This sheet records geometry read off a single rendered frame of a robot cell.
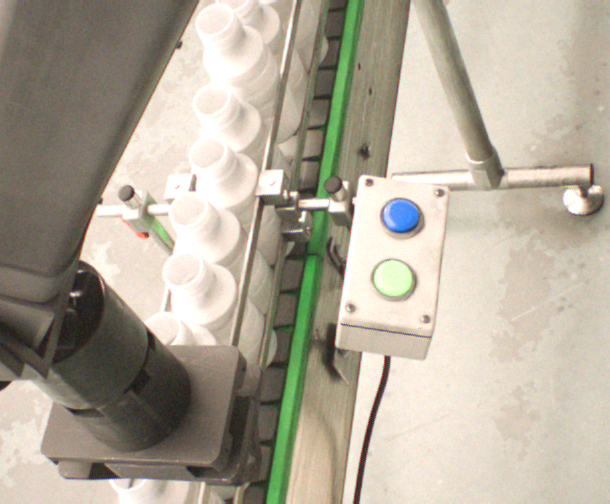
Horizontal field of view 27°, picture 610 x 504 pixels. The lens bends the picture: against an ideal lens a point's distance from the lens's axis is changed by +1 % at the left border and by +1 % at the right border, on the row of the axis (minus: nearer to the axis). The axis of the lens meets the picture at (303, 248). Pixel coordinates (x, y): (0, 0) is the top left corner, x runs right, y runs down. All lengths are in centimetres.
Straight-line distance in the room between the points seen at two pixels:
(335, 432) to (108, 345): 72
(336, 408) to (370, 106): 35
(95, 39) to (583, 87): 218
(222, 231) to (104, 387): 52
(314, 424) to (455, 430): 101
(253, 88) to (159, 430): 59
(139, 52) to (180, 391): 32
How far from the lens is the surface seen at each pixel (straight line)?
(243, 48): 118
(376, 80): 146
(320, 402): 124
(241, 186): 114
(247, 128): 118
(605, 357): 223
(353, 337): 108
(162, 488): 103
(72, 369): 59
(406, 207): 109
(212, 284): 108
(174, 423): 66
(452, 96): 209
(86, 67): 38
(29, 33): 38
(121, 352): 60
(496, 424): 221
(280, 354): 120
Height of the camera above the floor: 202
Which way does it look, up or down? 55 degrees down
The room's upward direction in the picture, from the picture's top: 32 degrees counter-clockwise
